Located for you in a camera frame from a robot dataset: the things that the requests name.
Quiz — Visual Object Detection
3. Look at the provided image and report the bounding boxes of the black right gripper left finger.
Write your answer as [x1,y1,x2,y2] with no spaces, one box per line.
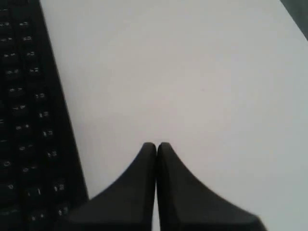
[68,142,156,231]

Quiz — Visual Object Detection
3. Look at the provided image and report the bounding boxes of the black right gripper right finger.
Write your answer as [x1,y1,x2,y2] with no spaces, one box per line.
[156,142,266,231]

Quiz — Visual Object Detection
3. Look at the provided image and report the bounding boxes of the black acer keyboard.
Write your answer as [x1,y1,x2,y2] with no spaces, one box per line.
[0,0,88,231]

